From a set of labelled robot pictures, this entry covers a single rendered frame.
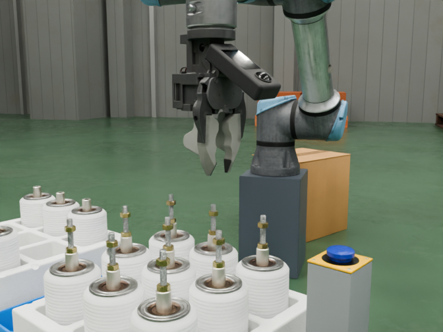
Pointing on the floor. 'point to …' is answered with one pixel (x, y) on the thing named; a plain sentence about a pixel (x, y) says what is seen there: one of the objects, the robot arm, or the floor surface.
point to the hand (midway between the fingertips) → (221, 165)
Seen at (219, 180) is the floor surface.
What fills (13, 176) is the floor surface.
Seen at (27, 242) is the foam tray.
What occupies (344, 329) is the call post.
